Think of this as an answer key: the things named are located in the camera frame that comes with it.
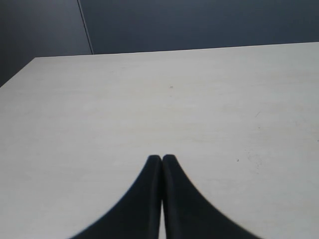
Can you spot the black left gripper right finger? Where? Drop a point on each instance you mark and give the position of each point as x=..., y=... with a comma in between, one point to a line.
x=187, y=214

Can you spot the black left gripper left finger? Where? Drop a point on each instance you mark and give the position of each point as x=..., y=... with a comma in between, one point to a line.
x=137, y=214

